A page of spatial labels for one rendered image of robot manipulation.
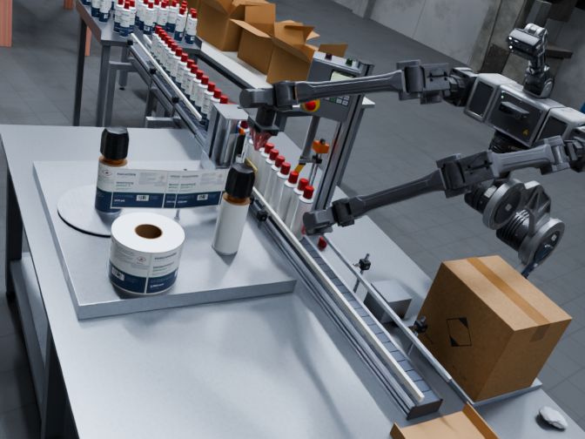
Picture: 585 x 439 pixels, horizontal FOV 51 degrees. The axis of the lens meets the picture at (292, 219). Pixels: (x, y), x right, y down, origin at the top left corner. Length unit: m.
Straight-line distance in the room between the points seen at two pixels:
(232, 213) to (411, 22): 9.38
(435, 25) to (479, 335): 9.23
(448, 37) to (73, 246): 9.16
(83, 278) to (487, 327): 1.11
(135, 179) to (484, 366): 1.18
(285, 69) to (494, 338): 2.54
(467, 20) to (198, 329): 9.08
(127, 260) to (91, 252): 0.22
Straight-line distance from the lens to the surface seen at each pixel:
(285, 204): 2.15
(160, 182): 2.01
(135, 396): 1.55
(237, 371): 1.65
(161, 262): 1.70
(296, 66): 3.80
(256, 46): 4.19
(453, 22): 10.55
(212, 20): 4.49
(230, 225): 1.90
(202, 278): 1.85
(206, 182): 2.07
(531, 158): 1.85
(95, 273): 1.81
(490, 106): 2.28
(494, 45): 8.74
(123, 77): 5.52
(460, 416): 1.80
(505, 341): 1.71
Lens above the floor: 1.98
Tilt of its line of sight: 29 degrees down
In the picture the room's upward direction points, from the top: 16 degrees clockwise
